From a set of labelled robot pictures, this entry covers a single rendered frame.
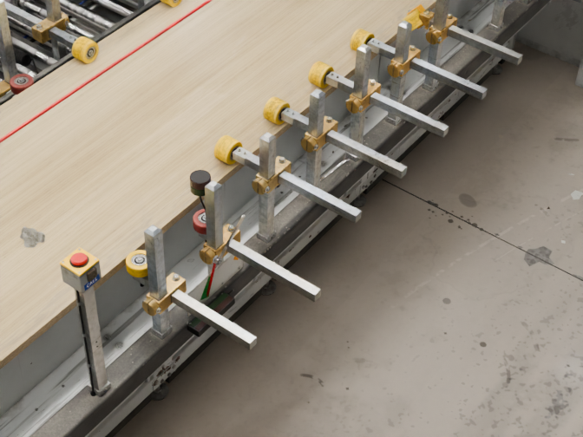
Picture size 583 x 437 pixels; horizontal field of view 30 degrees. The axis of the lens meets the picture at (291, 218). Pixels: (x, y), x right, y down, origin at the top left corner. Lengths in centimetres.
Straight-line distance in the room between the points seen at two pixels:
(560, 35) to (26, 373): 331
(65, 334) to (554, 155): 260
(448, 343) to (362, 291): 40
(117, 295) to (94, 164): 43
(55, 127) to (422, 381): 159
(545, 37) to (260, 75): 214
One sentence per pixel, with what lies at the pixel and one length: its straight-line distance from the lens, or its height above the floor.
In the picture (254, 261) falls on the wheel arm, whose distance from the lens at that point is 320.
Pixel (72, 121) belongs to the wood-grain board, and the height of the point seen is 90.
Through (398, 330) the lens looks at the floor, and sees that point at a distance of 417.
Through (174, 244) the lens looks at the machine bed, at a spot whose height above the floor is 71.
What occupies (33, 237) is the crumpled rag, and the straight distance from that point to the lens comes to 325.
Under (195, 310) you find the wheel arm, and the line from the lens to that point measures 308.
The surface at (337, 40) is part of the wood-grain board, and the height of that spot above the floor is 90.
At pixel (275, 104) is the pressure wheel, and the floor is 98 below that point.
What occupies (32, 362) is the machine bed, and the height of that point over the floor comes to 72.
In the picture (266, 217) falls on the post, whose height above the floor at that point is 81.
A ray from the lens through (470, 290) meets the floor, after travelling 435.
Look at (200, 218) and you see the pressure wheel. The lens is 326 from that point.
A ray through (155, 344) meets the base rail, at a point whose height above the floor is 70.
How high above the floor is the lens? 319
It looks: 44 degrees down
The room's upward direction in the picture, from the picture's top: 2 degrees clockwise
